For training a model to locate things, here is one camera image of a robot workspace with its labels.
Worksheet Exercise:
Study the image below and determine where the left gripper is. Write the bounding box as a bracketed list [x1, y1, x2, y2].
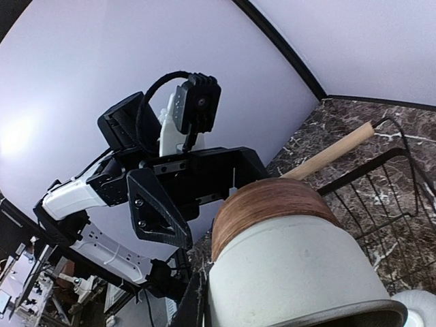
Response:
[127, 147, 268, 247]

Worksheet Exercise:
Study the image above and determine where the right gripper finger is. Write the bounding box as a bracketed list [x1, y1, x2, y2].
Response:
[168, 272, 208, 327]

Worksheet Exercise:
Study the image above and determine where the white brown striped cup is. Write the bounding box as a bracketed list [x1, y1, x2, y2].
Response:
[204, 178, 407, 326]

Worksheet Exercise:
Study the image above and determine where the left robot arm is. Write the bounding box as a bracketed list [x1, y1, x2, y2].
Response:
[33, 92, 268, 301]

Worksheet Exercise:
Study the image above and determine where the white ribbed bowl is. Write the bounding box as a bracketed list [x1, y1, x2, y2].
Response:
[392, 290, 435, 327]

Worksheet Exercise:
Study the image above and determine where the black wire dish rack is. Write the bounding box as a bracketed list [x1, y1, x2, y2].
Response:
[318, 117, 435, 295]

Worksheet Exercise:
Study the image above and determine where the left wooden rack handle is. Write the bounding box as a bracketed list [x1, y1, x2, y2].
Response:
[281, 122, 375, 181]

